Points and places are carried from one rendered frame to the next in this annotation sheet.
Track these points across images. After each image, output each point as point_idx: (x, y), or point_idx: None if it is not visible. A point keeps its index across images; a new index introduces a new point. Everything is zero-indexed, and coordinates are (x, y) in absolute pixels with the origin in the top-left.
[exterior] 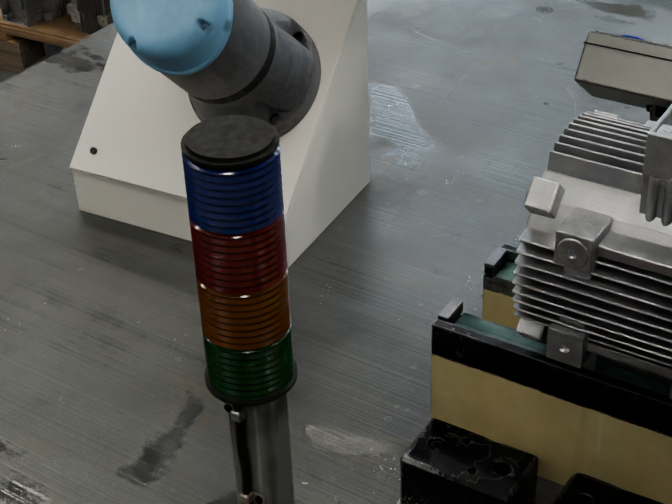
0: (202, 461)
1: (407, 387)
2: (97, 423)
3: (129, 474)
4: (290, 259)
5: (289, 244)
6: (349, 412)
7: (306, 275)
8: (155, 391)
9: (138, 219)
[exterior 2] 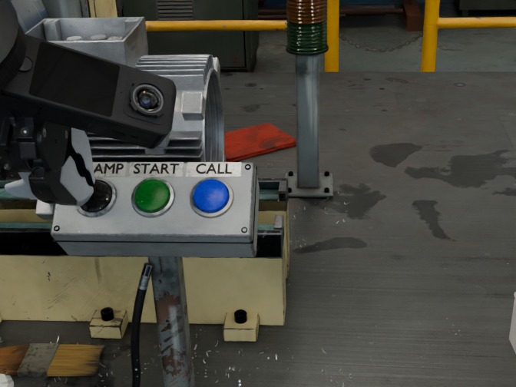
0: (401, 216)
1: (326, 282)
2: (478, 214)
3: (428, 202)
4: (511, 335)
5: (512, 322)
6: (348, 259)
7: (487, 338)
8: (473, 235)
9: None
